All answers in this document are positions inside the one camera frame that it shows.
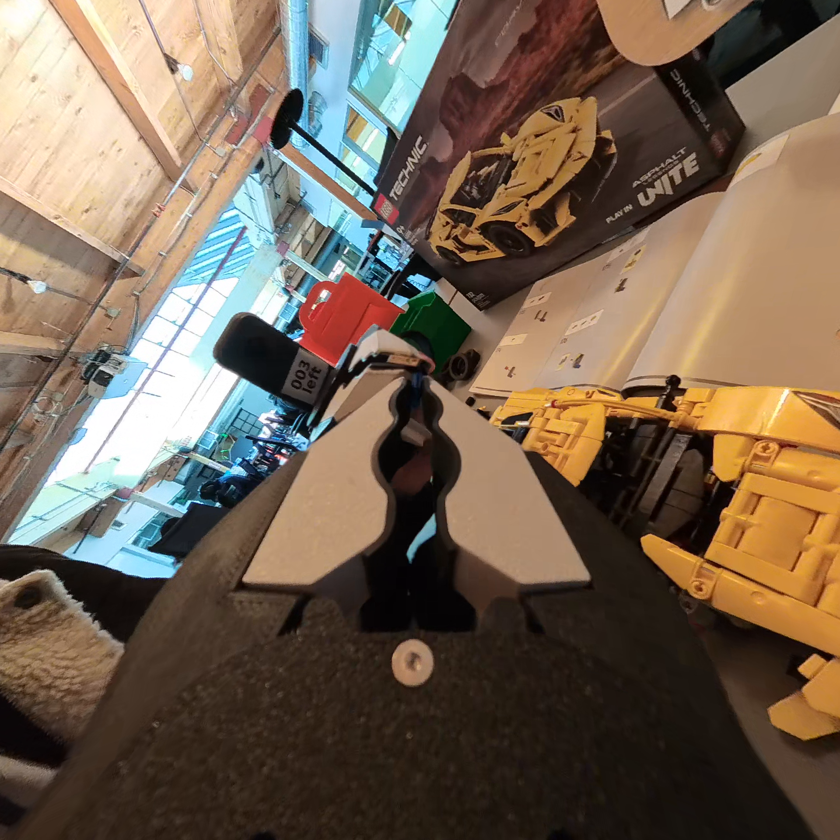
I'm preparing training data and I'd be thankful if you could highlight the green storage bin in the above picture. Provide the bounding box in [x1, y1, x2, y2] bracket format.
[387, 290, 473, 376]

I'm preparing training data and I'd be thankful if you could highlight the person's left hand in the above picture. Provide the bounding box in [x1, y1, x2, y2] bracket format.
[391, 451, 437, 501]

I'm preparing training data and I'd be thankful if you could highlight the grey desk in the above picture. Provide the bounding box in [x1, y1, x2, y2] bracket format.
[433, 39, 840, 840]

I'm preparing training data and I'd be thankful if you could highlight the toy car box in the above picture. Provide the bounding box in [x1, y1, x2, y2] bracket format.
[371, 0, 747, 311]

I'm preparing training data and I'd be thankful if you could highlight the instruction booklet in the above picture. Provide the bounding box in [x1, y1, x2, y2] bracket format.
[469, 115, 840, 399]

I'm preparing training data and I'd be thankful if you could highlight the white paper notice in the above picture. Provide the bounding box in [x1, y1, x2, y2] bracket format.
[661, 0, 756, 19]

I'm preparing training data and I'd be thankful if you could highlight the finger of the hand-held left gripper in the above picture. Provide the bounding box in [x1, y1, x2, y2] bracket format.
[357, 328, 437, 370]
[314, 376, 389, 441]

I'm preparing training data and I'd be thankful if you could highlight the black floor lamp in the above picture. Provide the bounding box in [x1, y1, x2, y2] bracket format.
[268, 87, 383, 206]

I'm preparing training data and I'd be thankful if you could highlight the yellow toy brick car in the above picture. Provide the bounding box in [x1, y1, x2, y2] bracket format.
[489, 374, 840, 742]

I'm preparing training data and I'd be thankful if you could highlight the red storage bin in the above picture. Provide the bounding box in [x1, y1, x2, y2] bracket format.
[298, 272, 408, 366]

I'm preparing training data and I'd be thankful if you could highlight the wooden sign board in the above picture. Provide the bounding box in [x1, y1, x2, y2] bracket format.
[596, 0, 765, 68]

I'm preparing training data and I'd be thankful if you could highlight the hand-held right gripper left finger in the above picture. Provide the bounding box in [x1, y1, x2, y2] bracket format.
[241, 378, 412, 632]

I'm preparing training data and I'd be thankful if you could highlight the metal ceiling duct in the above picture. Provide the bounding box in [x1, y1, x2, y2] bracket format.
[279, 0, 315, 93]

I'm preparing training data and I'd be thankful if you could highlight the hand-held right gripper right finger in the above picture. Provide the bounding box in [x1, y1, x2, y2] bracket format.
[420, 381, 593, 631]

